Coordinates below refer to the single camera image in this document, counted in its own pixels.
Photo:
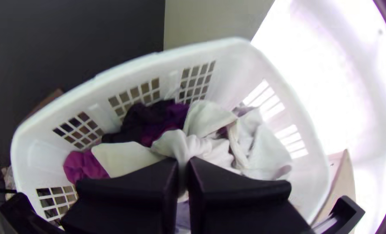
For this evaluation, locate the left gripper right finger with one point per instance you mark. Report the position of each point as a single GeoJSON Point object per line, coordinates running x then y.
{"type": "Point", "coordinates": [238, 208]}

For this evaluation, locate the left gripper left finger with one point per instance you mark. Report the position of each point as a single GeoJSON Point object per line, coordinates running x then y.
{"type": "Point", "coordinates": [131, 201]}

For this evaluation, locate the white t-shirt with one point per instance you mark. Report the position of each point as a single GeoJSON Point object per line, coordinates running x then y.
{"type": "Point", "coordinates": [183, 146]}

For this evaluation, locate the heap of clothes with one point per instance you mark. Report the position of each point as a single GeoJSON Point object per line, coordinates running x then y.
{"type": "Point", "coordinates": [147, 123]}

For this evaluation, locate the white laundry basket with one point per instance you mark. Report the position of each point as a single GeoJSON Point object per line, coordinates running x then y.
{"type": "Point", "coordinates": [147, 71]}

